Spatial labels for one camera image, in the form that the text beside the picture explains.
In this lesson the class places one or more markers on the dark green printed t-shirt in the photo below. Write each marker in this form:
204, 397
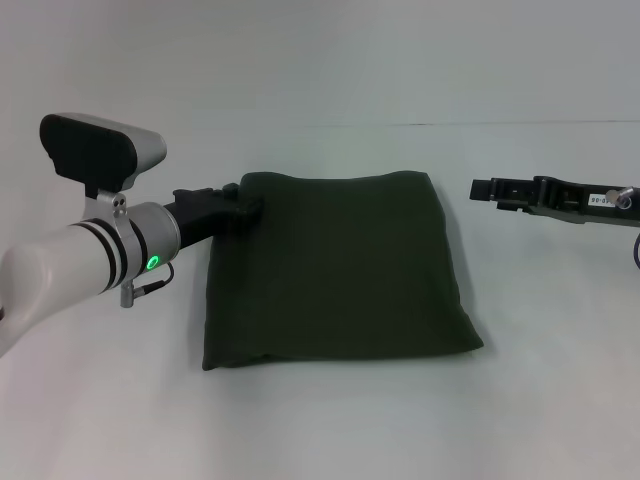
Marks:
340, 270

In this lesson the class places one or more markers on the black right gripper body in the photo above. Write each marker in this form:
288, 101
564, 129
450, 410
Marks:
575, 202

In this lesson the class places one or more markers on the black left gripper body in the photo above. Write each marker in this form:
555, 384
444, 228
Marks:
200, 220

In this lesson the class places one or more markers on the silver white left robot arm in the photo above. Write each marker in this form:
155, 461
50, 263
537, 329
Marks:
75, 270

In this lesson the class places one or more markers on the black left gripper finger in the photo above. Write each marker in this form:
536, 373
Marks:
231, 190
250, 209

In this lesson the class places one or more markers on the silver camera mounting bracket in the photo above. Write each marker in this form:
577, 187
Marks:
112, 210

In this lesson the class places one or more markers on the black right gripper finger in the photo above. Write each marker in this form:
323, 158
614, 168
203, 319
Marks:
500, 189
515, 206

